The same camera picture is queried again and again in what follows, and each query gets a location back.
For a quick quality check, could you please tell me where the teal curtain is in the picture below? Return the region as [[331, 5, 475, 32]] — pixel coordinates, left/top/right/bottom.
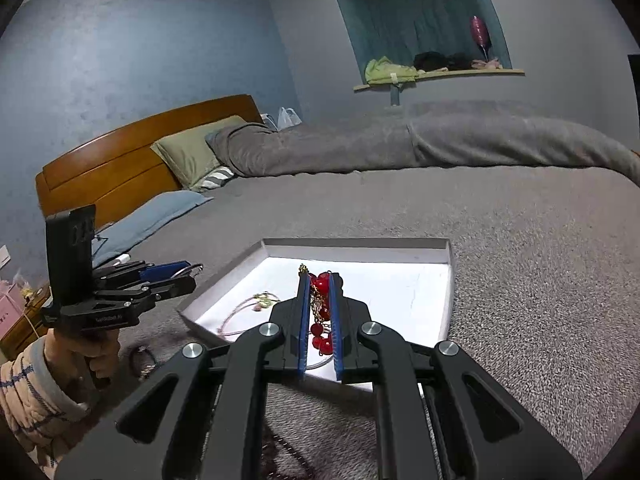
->
[[349, 0, 482, 69]]

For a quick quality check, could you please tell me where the white plastic bag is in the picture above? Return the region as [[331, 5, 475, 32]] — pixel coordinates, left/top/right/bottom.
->
[[276, 106, 303, 132]]

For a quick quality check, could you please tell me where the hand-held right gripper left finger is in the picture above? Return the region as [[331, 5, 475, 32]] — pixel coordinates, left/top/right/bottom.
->
[[52, 274, 311, 480]]

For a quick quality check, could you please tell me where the white shallow box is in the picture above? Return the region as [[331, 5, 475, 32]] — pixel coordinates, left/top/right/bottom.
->
[[177, 238, 455, 387]]

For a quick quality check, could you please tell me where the person's left hand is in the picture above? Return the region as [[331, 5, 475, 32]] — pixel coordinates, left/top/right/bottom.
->
[[50, 327, 122, 392]]

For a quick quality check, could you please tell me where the pink box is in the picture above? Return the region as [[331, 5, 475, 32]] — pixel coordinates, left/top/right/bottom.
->
[[0, 292, 27, 342]]

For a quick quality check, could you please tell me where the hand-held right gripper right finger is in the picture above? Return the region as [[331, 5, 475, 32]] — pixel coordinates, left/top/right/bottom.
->
[[327, 271, 584, 480]]

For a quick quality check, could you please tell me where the red bead necklace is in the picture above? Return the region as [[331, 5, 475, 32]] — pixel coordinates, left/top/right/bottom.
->
[[298, 263, 347, 370]]

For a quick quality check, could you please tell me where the blue pillow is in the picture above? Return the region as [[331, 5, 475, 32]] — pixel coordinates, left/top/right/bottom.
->
[[92, 190, 215, 269]]

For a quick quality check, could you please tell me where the black cloth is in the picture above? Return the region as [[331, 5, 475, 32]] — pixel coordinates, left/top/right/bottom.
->
[[413, 51, 474, 72]]

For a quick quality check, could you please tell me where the dark bracelet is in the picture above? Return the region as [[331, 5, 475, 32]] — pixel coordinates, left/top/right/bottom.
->
[[127, 344, 160, 379]]

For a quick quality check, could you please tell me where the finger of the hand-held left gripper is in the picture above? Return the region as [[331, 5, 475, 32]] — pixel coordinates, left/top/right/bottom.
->
[[93, 259, 204, 282], [93, 276, 197, 307]]

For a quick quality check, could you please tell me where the wooden nightstand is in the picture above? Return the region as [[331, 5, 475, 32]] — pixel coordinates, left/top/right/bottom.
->
[[0, 284, 54, 362]]

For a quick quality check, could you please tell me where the green pillow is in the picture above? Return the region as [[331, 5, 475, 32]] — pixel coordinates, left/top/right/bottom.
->
[[150, 115, 249, 192]]

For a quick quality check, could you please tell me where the person's left forearm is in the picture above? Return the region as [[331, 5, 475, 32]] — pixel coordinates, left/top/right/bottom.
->
[[0, 334, 103, 476]]

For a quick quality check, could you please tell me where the grey duvet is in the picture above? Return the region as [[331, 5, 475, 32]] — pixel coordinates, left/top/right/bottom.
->
[[205, 100, 640, 187]]

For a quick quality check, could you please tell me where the striped pillow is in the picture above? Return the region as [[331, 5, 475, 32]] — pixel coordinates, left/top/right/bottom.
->
[[199, 165, 236, 192]]

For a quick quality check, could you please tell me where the pink stemmed ornament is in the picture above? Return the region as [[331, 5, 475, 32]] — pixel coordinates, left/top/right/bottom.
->
[[468, 15, 494, 59]]

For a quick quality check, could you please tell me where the wooden window shelf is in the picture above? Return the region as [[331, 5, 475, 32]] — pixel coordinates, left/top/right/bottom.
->
[[352, 67, 526, 93]]

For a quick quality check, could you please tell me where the wooden headboard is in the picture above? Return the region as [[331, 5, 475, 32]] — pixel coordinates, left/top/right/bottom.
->
[[35, 94, 265, 232]]

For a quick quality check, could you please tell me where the green cloth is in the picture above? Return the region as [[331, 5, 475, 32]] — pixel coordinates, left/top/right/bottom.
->
[[364, 56, 420, 85]]

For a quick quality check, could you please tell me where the grey bed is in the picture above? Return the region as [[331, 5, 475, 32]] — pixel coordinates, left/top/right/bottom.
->
[[92, 162, 640, 480]]

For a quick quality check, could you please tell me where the pink cord necklace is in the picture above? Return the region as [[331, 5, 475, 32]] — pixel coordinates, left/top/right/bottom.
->
[[215, 292, 282, 337]]

